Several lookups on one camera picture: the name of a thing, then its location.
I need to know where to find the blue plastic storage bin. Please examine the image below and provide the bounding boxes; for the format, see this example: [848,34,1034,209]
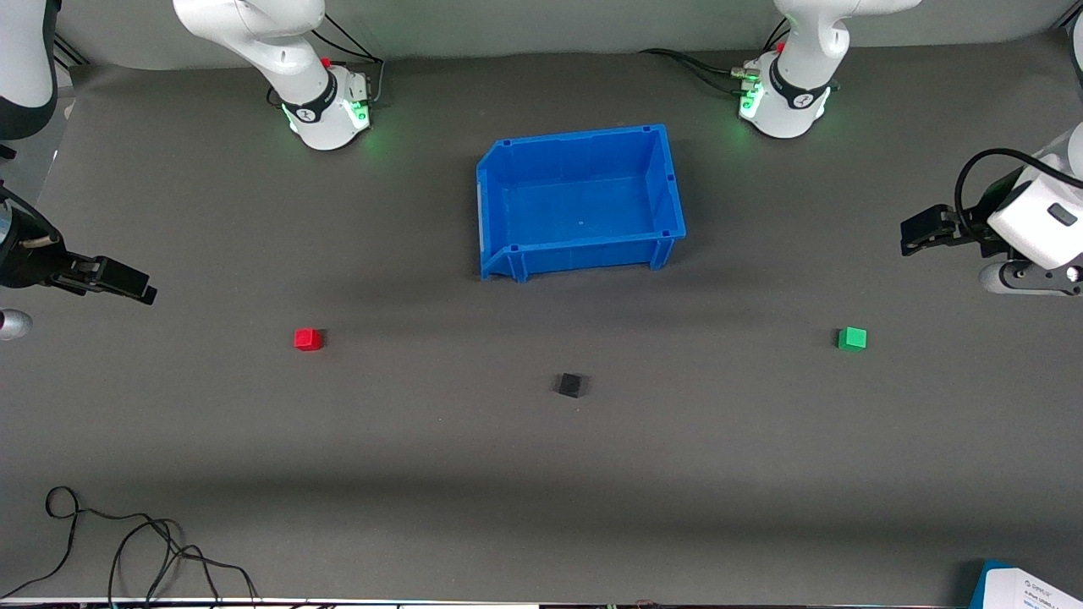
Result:
[476,124,687,283]

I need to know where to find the dark grey table mat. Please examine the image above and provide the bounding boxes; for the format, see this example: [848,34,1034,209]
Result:
[0,32,1083,603]

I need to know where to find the blue and white printed box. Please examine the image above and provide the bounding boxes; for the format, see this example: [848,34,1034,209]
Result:
[969,560,1083,609]

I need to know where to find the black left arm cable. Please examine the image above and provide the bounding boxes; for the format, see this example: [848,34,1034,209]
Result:
[954,148,1083,246]

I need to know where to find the thin black loose cable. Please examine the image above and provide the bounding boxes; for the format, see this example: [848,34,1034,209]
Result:
[0,486,260,606]

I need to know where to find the black left base cables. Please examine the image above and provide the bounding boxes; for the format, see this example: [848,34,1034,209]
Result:
[639,19,792,96]

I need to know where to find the black base cables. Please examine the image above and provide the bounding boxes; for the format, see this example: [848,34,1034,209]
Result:
[315,13,387,107]
[639,19,792,96]

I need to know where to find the black right base cables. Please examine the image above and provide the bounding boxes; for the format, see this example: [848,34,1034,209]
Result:
[315,13,387,107]

